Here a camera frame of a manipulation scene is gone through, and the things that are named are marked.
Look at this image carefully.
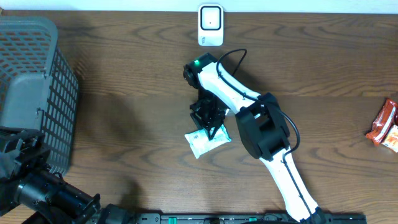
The red Topps candy bar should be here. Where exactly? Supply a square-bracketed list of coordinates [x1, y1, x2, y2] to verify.
[366, 98, 397, 146]

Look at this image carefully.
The orange Kleenex tissue pack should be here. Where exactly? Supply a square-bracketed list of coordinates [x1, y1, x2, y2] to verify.
[381, 124, 398, 152]

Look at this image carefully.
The teal wet wipes packet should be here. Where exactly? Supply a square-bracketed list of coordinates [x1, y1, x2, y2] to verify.
[184, 124, 232, 159]

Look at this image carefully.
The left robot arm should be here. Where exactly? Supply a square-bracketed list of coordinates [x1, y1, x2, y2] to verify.
[1, 127, 136, 223]

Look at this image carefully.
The grey plastic mesh basket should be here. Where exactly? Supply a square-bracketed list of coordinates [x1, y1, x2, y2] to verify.
[1, 16, 80, 175]

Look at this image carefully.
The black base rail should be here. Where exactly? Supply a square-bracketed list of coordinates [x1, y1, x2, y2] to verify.
[132, 213, 368, 224]

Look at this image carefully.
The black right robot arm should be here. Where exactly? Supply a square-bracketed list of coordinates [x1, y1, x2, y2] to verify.
[183, 53, 326, 223]

